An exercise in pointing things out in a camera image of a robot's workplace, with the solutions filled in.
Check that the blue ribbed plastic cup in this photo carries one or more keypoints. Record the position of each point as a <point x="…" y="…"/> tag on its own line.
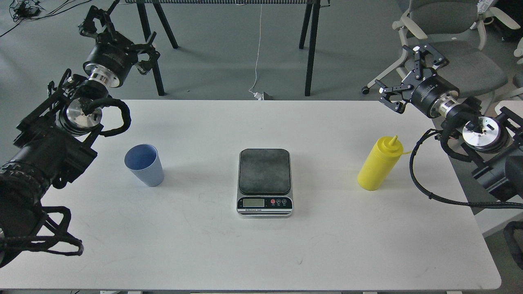
<point x="144" y="162"/>

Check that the yellow squeeze bottle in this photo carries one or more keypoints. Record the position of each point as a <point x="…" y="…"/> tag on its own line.
<point x="382" y="158"/>

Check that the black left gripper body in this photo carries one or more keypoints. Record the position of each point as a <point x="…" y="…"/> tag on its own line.
<point x="114" y="62"/>

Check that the black metal table legs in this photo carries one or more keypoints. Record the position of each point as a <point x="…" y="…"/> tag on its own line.
<point x="219" y="36"/>

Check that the white power plug adapter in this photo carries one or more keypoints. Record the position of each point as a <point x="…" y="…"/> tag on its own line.
<point x="262" y="96"/>

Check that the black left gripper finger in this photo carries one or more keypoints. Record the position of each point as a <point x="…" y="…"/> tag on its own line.
<point x="148" y="48"/>
<point x="109" y="34"/>

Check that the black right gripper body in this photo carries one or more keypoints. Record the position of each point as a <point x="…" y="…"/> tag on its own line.
<point x="427" y="94"/>

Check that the grey office chair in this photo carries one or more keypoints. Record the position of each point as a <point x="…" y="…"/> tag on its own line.
<point x="455" y="29"/>

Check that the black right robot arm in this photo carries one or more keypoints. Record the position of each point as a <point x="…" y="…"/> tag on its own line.
<point x="494" y="144"/>

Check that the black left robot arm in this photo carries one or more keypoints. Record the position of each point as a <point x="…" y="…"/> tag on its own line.
<point x="56" y="139"/>

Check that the digital kitchen scale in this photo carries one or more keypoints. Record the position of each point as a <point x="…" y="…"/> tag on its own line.
<point x="264" y="187"/>

